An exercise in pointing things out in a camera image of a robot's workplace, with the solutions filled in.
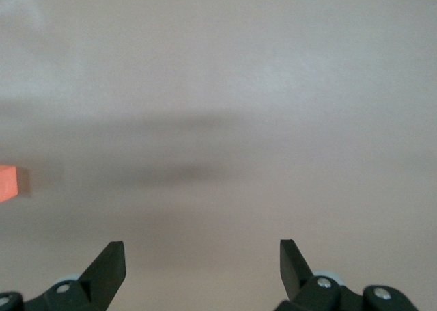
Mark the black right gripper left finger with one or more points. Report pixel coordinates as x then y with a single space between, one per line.
102 280

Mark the orange foam block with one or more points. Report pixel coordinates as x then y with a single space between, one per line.
8 182

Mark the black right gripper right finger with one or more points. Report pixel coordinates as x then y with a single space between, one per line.
293 273

